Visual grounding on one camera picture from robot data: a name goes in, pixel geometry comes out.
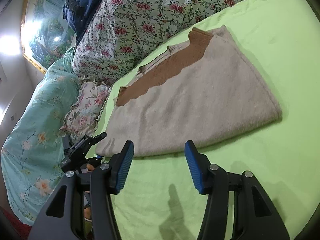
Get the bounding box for pink floral ruffled pillow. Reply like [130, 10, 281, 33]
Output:
[60, 82, 111, 138]

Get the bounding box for navy blue pillow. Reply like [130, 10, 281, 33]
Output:
[63, 0, 102, 44]

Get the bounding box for gold framed landscape painting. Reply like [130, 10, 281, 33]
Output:
[21, 0, 76, 73]

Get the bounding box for beige knit sweater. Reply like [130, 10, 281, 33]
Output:
[95, 26, 282, 157]

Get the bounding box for person's left hand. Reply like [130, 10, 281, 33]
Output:
[84, 164, 94, 222]

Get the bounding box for teal floral blanket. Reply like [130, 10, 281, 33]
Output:
[1, 48, 80, 226]

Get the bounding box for red floral white quilt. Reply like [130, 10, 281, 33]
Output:
[72, 0, 243, 82]

